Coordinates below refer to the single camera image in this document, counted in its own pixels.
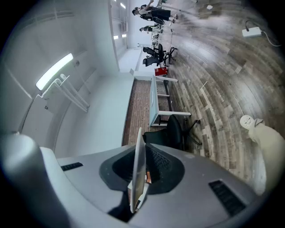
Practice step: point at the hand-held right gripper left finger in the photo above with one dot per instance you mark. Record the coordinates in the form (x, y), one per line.
(89, 182)

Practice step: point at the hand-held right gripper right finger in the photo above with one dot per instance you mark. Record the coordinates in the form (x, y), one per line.
(191, 191)

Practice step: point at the white round plate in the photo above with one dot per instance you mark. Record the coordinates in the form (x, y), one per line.
(139, 155)

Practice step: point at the black office chair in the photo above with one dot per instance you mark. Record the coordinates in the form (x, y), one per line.
(173, 133)
(155, 56)

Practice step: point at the person's beige trouser leg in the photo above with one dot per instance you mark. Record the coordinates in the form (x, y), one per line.
(267, 151)

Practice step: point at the person's white shoe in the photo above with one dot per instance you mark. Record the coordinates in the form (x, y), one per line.
(246, 122)

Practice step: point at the light blue table white legs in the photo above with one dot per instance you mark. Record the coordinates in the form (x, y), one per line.
(153, 100)

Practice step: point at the long ceiling light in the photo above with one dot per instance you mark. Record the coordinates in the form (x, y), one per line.
(54, 71)

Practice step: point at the red box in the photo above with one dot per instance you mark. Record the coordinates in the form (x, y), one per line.
(160, 71)

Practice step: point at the white power strip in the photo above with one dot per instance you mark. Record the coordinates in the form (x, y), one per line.
(251, 32)

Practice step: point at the white ceiling frame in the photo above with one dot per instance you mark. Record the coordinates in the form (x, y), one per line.
(71, 93)

